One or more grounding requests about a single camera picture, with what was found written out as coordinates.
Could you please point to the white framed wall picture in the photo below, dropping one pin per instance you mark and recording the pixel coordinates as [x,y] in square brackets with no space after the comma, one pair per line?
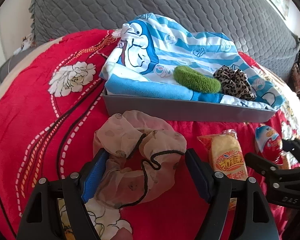
[277,0]

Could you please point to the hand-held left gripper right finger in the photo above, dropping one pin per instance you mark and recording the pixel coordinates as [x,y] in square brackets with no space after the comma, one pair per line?
[198,177]

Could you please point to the blue striped cartoon cloth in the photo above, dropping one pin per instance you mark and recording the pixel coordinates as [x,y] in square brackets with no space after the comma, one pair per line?
[152,55]

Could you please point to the red floral blanket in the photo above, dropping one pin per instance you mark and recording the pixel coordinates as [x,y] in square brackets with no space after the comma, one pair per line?
[40,105]

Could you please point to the grey tray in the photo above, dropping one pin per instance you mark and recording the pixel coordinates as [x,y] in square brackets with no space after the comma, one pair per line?
[177,110]

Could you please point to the leopard print scrunchie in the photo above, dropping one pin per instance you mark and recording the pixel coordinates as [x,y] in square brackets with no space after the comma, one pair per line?
[235,85]

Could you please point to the yellow snack packet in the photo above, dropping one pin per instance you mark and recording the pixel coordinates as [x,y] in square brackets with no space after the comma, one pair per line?
[225,155]

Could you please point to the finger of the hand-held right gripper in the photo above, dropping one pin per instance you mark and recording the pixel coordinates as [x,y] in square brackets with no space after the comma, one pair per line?
[297,148]
[262,163]

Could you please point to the person's left hand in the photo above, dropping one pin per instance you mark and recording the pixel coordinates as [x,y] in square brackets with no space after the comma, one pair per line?
[123,235]

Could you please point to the white sheer scrunchie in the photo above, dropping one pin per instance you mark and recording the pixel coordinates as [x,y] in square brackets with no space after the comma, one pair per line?
[122,135]

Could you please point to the grey quilted cover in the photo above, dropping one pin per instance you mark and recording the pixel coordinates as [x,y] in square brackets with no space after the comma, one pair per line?
[165,5]

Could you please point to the red egg-shaped toy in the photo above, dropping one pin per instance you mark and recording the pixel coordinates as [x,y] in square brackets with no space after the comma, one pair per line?
[267,140]

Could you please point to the white wardrobe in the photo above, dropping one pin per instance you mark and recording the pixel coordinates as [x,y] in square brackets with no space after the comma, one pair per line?
[2,42]

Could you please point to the grey cushion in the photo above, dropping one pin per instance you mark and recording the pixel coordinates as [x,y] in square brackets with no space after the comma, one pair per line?
[10,66]

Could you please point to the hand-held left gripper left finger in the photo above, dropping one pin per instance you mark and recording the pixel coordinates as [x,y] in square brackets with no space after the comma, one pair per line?
[95,177]

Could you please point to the floral patterned cloth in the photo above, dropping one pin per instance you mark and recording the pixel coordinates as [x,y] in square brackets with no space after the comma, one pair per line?
[26,43]

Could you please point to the leopard print garment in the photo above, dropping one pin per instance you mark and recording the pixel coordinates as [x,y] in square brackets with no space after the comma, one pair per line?
[295,73]

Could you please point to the green fuzzy scrunchie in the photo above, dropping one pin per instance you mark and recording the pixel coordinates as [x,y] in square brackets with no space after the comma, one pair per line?
[190,80]

